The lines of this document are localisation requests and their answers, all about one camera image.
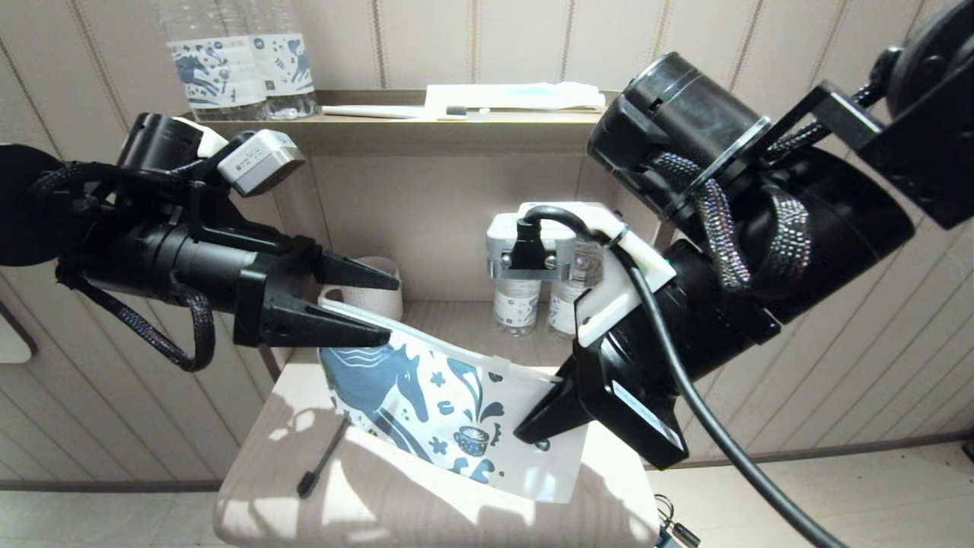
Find white blue horse pouch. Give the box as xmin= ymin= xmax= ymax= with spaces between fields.
xmin=318 ymin=301 xmax=590 ymax=505

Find white ribbed mug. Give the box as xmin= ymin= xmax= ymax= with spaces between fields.
xmin=318 ymin=256 xmax=403 ymax=324

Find small clear water bottle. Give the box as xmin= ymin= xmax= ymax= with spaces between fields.
xmin=548 ymin=282 xmax=587 ymax=339
xmin=493 ymin=278 xmax=543 ymax=337

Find grey toothbrush black bristles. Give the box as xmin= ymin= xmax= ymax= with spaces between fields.
xmin=297 ymin=415 xmax=351 ymax=499

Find white toothbrush dark bristles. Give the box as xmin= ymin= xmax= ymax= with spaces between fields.
xmin=323 ymin=104 xmax=490 ymax=123

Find brown open shelf cabinet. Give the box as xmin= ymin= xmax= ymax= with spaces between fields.
xmin=179 ymin=90 xmax=686 ymax=381

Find large water bottle horse label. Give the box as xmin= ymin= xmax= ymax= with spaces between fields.
xmin=156 ymin=0 xmax=269 ymax=121
xmin=243 ymin=0 xmax=317 ymax=119

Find white blue packet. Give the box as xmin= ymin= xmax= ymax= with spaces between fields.
xmin=425 ymin=81 xmax=619 ymax=113

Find braided black left arm cable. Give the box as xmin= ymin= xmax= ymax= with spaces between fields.
xmin=30 ymin=164 xmax=216 ymax=372

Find braided black arm cable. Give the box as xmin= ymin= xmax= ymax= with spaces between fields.
xmin=654 ymin=152 xmax=815 ymax=294
xmin=30 ymin=164 xmax=216 ymax=372

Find braided black right arm cable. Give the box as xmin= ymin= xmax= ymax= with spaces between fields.
xmin=654 ymin=152 xmax=815 ymax=294

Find smooth black camera cable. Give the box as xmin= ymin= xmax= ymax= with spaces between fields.
xmin=521 ymin=205 xmax=845 ymax=548

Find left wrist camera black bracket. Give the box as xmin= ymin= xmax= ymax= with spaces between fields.
xmin=186 ymin=129 xmax=307 ymax=256

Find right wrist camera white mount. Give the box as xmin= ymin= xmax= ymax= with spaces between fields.
xmin=485 ymin=202 xmax=678 ymax=347

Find black connector with wires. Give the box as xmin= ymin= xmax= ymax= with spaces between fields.
xmin=653 ymin=495 xmax=702 ymax=548

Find white rounded wall fixture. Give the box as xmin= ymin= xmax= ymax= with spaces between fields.
xmin=0 ymin=301 xmax=37 ymax=365

